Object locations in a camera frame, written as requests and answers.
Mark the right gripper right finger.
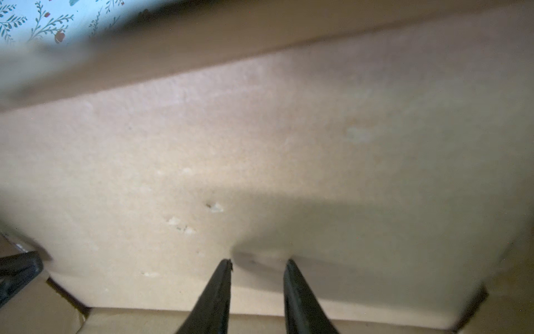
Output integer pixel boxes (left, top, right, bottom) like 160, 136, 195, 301
283, 259, 339, 334

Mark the brown cardboard box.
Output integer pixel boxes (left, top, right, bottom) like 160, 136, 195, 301
1, 1, 533, 329

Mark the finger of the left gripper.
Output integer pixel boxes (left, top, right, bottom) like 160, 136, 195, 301
0, 251, 44, 307

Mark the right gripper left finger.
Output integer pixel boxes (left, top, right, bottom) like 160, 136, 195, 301
177, 259, 233, 334

